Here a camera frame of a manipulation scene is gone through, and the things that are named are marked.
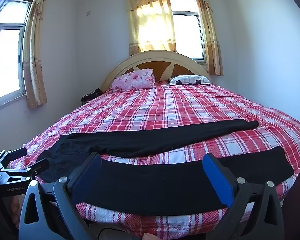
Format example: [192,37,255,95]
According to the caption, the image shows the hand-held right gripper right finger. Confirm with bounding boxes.
[202,153,285,240]

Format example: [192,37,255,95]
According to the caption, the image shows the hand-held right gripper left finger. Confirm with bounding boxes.
[19,152,102,240]

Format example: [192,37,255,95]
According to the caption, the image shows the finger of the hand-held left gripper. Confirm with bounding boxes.
[0,158,50,181]
[0,147,27,166]

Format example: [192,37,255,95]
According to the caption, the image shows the black pants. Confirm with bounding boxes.
[36,119,294,216]

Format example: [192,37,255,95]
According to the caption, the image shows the person's left hand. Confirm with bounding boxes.
[11,196,22,227]

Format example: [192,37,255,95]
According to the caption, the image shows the dark bundle beside bed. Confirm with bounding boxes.
[80,88,103,105]

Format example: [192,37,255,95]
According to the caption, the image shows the red plaid bed sheet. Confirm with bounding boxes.
[9,80,300,239]

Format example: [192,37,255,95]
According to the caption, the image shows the large side window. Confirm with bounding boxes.
[0,0,32,105]

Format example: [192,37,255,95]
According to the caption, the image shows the white patterned pillow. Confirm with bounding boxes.
[168,75,212,86]

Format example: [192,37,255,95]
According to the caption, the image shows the yellow floral curtain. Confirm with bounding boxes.
[125,0,177,56]
[23,0,48,109]
[191,0,224,76]

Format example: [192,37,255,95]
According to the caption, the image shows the pink floral pillow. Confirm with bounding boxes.
[111,68,156,91]

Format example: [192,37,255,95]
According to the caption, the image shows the cream wooden headboard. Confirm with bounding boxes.
[101,50,212,92]

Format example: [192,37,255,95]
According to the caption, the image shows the window behind headboard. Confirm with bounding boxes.
[169,0,207,64]

